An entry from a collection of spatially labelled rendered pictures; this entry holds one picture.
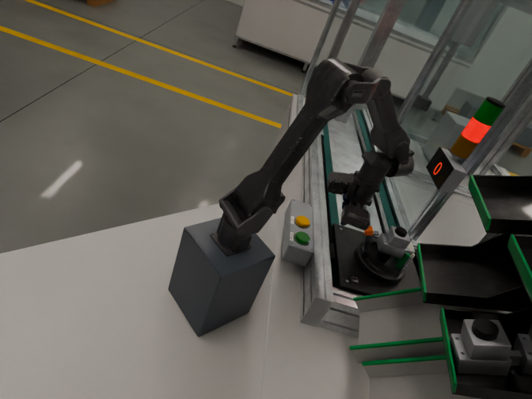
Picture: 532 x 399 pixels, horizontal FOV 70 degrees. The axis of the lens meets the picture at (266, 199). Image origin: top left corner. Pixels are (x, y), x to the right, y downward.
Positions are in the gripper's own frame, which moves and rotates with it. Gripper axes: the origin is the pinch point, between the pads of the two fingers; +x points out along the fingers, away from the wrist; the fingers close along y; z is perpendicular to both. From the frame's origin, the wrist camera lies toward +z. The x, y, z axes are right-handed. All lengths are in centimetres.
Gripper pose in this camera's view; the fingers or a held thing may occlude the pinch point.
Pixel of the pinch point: (347, 214)
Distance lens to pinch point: 97.3
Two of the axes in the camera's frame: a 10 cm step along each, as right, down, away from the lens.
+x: -3.0, 7.5, 5.9
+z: -9.3, -3.7, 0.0
